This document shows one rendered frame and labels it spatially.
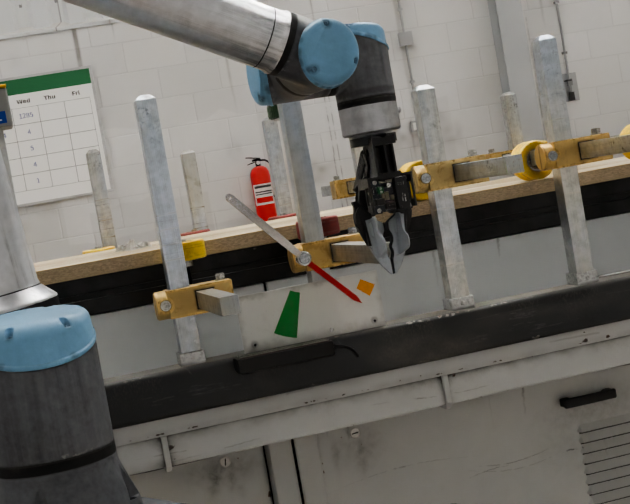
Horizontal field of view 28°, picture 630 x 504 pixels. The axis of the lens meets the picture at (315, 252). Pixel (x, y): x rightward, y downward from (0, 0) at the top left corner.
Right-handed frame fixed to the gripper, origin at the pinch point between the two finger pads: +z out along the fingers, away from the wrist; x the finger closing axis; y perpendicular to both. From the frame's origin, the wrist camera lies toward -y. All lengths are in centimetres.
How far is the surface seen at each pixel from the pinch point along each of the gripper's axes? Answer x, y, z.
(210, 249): -19, -50, -6
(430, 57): 281, -734, -96
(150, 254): -31, -50, -7
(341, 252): -1.5, -22.7, -2.1
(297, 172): -5.0, -29.8, -16.9
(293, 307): -10.1, -29.1, 6.2
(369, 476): 5, -55, 45
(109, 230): -30, -139, -12
